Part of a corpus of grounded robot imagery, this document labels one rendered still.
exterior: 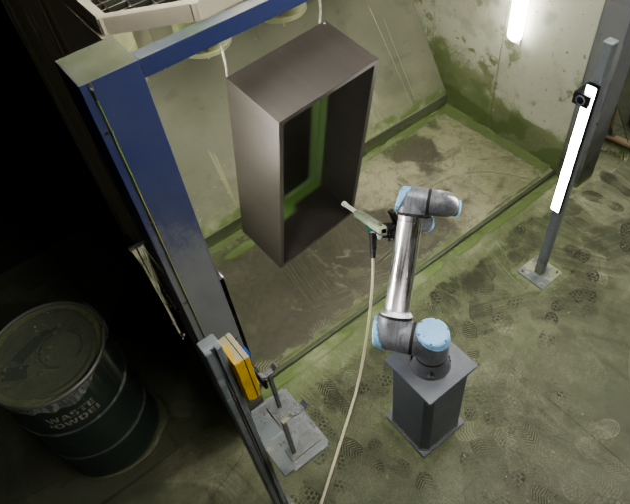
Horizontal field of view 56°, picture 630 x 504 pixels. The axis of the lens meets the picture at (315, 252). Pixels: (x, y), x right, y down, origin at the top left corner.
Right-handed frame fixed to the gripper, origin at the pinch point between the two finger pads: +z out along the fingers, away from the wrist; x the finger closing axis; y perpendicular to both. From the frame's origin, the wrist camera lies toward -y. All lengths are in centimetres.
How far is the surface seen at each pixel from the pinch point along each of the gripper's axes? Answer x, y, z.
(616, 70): 13, -71, -169
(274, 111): -17, -67, 58
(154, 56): -78, -96, 114
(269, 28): 161, -91, -3
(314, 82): -10, -77, 36
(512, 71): 89, -64, -157
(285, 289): 72, 65, 22
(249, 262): 104, 56, 36
